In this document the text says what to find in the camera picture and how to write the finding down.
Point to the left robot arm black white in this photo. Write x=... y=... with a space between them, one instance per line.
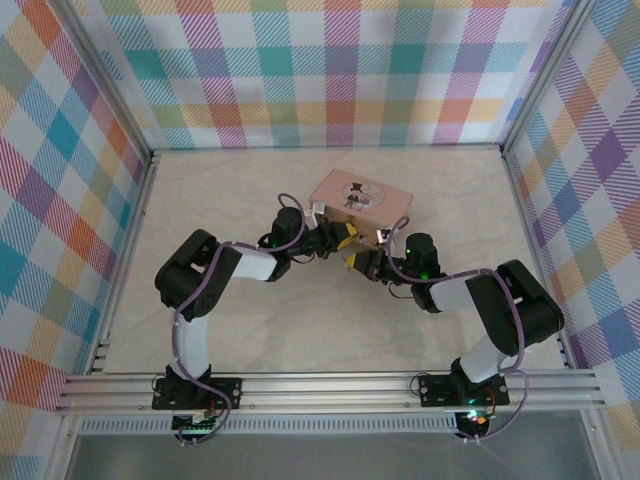
x=192 y=340

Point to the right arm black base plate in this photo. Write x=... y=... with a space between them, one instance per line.
x=435 y=392

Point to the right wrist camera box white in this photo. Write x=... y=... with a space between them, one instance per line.
x=384 y=235

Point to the grey metal panel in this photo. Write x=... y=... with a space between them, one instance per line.
x=325 y=460

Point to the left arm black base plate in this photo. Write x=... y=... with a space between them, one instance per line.
x=227 y=387

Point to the aluminium corner post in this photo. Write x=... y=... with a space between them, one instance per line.
x=111 y=80
x=543 y=75

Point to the wide aluminium base rail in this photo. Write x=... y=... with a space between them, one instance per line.
x=325 y=390

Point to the aluminium side floor rail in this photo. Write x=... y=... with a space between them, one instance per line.
x=131 y=240
x=527 y=225

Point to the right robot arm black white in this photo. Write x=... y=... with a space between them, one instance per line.
x=525 y=310

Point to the thin aluminium floor rail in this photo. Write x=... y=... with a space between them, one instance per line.
x=325 y=147

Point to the pink tin box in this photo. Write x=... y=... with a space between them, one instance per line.
x=390 y=207

